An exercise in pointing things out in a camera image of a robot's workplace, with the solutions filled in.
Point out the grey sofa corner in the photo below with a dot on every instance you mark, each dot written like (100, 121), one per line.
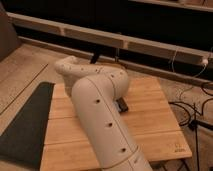
(9, 40)

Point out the white shelf rail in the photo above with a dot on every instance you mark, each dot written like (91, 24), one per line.
(138, 45)

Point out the black table leg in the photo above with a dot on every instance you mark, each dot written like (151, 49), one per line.
(95, 57)

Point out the black stand pole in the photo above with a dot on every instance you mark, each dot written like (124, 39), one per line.
(193, 126)

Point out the dark floor mat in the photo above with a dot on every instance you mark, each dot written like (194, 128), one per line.
(23, 140)

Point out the black rectangular block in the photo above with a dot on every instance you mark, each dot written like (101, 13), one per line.
(121, 105)

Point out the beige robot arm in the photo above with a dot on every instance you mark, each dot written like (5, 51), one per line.
(93, 89)

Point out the white power plug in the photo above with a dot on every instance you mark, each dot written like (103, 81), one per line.
(204, 61)

